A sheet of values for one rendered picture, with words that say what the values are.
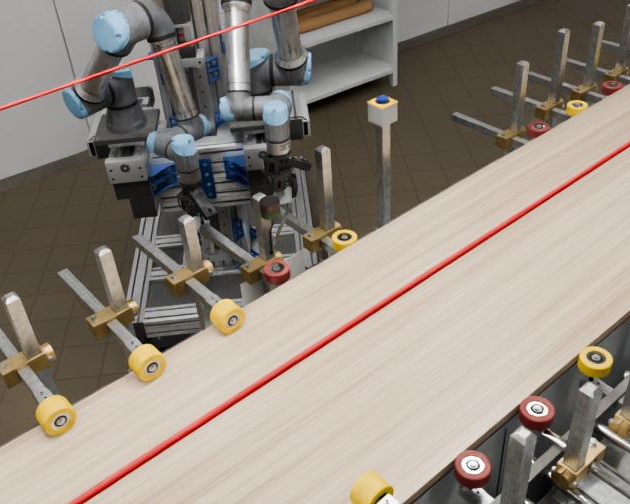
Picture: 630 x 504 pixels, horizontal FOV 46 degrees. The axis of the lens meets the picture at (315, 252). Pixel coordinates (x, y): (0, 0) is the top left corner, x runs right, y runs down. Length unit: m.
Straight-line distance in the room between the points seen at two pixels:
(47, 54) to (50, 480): 3.17
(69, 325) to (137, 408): 1.77
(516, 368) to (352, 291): 0.51
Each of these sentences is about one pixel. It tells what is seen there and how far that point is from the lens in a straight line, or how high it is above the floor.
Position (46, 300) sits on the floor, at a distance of 3.83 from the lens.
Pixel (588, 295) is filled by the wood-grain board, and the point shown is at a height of 0.90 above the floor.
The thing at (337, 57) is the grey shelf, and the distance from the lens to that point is 5.59.
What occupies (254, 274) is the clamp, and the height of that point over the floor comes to 0.85.
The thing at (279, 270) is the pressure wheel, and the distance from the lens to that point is 2.21.
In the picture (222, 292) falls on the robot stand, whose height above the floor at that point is 0.21.
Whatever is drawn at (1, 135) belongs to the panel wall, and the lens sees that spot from 4.69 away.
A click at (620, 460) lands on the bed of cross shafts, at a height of 0.71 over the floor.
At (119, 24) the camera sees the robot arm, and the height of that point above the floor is 1.54.
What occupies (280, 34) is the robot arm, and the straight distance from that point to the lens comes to 2.54.
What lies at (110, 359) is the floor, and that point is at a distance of 3.39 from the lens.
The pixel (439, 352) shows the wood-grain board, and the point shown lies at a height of 0.90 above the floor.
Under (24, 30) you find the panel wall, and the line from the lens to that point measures 4.54.
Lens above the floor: 2.27
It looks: 37 degrees down
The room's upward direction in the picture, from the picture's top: 5 degrees counter-clockwise
